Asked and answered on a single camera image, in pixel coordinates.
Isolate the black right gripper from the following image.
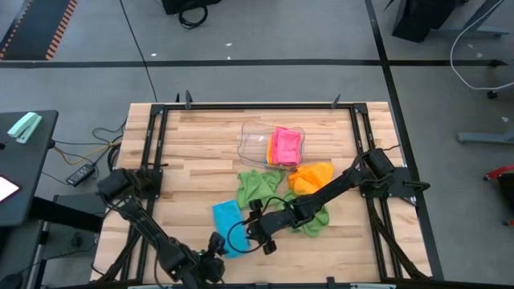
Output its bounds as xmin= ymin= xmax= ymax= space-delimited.
xmin=244 ymin=198 xmax=300 ymax=256

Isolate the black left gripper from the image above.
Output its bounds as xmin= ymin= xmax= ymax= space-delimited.
xmin=185 ymin=231 xmax=226 ymax=287

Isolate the blue microfiber towel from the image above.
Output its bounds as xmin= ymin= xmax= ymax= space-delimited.
xmin=211 ymin=199 xmax=252 ymax=259

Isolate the green microfiber towel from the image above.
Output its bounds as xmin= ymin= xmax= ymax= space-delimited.
xmin=235 ymin=168 xmax=287 ymax=210
xmin=280 ymin=190 xmax=330 ymax=238

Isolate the orange microfiber towel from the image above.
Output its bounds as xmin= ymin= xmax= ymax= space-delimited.
xmin=287 ymin=161 xmax=336 ymax=197
xmin=266 ymin=136 xmax=279 ymax=166

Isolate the clear plastic bin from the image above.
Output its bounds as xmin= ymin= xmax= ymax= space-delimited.
xmin=236 ymin=121 xmax=306 ymax=172

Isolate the black desk base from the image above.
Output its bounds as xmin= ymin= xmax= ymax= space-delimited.
xmin=30 ymin=192 xmax=106 ymax=234

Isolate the black power adapter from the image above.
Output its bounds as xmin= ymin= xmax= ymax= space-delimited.
xmin=65 ymin=163 xmax=97 ymax=188

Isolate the black side desk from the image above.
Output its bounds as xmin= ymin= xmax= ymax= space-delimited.
xmin=0 ymin=110 xmax=59 ymax=228

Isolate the mint green stapler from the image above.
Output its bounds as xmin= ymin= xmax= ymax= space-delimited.
xmin=6 ymin=111 xmax=43 ymax=145

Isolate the black equipment box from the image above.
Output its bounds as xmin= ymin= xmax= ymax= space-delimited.
xmin=161 ymin=0 xmax=222 ymax=15

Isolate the grey desk foot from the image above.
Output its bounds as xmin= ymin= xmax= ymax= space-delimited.
xmin=456 ymin=130 xmax=514 ymax=145

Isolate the red chair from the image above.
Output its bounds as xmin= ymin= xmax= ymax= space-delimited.
xmin=483 ymin=163 xmax=514 ymax=228

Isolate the black cabinet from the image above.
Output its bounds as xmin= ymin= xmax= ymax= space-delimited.
xmin=391 ymin=0 xmax=469 ymax=43

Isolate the black mat orange striped edge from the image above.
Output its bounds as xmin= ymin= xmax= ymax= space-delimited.
xmin=0 ymin=0 xmax=78 ymax=61

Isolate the grey desk leg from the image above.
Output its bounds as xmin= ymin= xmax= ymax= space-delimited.
xmin=435 ymin=0 xmax=512 ymax=38

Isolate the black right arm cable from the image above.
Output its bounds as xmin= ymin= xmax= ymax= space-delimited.
xmin=226 ymin=195 xmax=290 ymax=254

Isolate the yellow floor cable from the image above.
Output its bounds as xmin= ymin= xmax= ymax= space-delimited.
xmin=51 ymin=140 xmax=122 ymax=166

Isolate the black looped floor cable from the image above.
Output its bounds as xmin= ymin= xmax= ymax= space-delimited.
xmin=91 ymin=119 xmax=126 ymax=146

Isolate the coiled black cable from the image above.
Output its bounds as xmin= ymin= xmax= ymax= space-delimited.
xmin=177 ymin=2 xmax=210 ymax=30

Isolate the white floor cable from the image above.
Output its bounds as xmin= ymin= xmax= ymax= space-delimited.
xmin=449 ymin=0 xmax=514 ymax=92

